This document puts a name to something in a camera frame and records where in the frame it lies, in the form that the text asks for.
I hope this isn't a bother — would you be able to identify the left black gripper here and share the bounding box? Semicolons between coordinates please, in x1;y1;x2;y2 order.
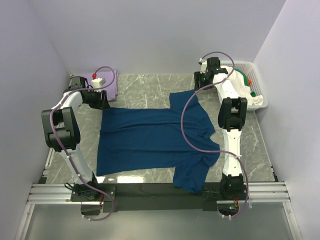
84;88;111;110

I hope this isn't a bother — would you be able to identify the blue t shirt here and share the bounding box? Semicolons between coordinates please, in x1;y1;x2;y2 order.
96;90;220;193

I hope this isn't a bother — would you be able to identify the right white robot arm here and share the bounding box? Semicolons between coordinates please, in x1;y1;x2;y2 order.
194;57;248;200

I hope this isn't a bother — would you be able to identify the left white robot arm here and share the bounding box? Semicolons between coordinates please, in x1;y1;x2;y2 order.
41;75;110;201

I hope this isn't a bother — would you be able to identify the folded purple t shirt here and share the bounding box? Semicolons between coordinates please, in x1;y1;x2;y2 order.
80;70;119;102

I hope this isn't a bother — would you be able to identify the white t shirt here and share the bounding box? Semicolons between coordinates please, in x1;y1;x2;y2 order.
214;65;265;111

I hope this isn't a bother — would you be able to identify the green t shirt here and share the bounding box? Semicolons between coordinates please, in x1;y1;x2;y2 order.
235;68;257;97

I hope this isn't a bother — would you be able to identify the white plastic laundry basket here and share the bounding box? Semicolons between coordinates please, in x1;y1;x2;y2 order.
221;60;268;112

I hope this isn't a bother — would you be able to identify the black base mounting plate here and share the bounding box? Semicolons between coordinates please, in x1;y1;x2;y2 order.
69;182;250;215

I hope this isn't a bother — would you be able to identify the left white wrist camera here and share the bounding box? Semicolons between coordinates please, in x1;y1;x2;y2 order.
91;77;106;89

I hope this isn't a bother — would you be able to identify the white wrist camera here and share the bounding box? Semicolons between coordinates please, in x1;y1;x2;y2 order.
198;58;208;74
91;77;106;89

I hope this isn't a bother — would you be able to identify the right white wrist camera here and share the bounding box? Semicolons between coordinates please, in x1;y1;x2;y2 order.
198;58;208;74

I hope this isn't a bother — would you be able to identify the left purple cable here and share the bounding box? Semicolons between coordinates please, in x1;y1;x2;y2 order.
49;65;119;222

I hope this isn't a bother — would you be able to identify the purple cable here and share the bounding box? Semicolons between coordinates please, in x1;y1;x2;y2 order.
179;51;251;219
49;65;119;222

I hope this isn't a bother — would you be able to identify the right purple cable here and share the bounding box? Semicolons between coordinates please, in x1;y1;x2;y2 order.
179;51;251;219

